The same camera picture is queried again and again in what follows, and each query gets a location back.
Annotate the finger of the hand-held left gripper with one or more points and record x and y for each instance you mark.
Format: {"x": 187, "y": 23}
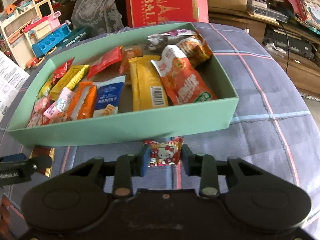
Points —
{"x": 12, "y": 158}
{"x": 41, "y": 163}

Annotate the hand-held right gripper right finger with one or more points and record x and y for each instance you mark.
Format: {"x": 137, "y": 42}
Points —
{"x": 186, "y": 160}

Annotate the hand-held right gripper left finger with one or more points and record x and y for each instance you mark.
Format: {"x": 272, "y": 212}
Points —
{"x": 145, "y": 162}

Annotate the red gold-trimmed packet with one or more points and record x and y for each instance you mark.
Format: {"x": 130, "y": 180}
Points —
{"x": 42, "y": 155}

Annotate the cat print candy packet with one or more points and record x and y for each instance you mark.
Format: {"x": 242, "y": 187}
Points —
{"x": 165, "y": 152}

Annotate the green cardboard box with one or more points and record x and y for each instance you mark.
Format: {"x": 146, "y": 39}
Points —
{"x": 125, "y": 130}

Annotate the pink patterned candy packet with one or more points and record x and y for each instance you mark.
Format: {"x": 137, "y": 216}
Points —
{"x": 37, "y": 116}

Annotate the pink snack packet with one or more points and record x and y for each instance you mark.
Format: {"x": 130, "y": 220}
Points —
{"x": 61, "y": 103}

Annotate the green yellow snack packet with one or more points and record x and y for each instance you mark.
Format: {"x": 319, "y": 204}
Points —
{"x": 45, "y": 88}

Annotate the orange-red snack pouch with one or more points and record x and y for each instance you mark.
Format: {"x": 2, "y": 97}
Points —
{"x": 187, "y": 85}

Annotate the blue white packet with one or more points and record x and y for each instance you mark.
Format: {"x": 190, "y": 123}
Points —
{"x": 110, "y": 95}

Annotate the small orange packet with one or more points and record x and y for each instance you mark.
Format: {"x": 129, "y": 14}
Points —
{"x": 78, "y": 95}

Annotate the long yellow bar packet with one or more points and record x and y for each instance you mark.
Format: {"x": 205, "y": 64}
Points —
{"x": 146, "y": 85}

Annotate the yellow gold snack packet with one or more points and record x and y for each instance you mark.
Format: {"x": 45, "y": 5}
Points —
{"x": 72, "y": 76}

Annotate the small red candy packet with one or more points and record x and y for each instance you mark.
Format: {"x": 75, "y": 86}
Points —
{"x": 62, "y": 70}

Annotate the red snack packet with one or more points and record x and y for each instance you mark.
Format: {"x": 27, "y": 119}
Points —
{"x": 107, "y": 61}

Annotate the orange noodle snack bag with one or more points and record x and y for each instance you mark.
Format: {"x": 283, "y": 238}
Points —
{"x": 197, "y": 52}

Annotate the purple white snack bag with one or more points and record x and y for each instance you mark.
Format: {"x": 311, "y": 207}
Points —
{"x": 172, "y": 36}

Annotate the person's left hand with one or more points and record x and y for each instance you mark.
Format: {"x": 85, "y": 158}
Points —
{"x": 3, "y": 210}

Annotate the white instruction sheet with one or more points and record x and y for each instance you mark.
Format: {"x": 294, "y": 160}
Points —
{"x": 10, "y": 80}

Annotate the blue plaid blanket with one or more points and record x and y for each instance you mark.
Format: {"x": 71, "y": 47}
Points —
{"x": 262, "y": 130}

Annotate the blue toy rack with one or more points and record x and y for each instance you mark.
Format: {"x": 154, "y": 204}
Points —
{"x": 50, "y": 41}

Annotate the teal toy box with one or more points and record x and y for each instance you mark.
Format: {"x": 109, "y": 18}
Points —
{"x": 75, "y": 40}

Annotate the cream toy kitchen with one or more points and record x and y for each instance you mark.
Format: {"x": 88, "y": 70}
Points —
{"x": 22, "y": 27}

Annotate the wooden cabinet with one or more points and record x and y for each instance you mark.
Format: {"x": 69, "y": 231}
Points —
{"x": 295, "y": 72}

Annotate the black electronic device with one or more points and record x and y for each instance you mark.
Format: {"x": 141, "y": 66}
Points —
{"x": 287, "y": 42}

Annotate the red gift box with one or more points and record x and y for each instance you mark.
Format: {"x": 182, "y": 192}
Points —
{"x": 162, "y": 2}

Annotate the grey patterned cushion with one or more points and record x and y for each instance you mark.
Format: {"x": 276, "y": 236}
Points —
{"x": 97, "y": 7}

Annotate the clear plastic case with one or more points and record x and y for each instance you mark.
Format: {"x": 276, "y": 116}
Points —
{"x": 265, "y": 7}

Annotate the pink picture book stack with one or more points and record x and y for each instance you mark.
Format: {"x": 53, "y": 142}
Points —
{"x": 307, "y": 7}

